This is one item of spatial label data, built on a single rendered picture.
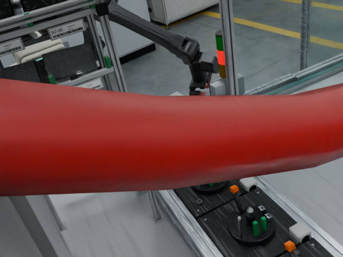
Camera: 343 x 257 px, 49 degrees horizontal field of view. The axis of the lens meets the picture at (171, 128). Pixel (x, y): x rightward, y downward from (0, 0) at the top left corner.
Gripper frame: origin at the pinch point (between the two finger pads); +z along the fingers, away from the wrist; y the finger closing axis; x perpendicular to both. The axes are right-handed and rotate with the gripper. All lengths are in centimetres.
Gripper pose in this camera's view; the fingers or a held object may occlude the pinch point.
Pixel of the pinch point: (203, 94)
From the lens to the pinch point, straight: 160.8
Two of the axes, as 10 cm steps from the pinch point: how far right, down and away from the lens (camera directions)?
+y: 2.9, -7.5, 6.0
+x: -9.2, -0.5, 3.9
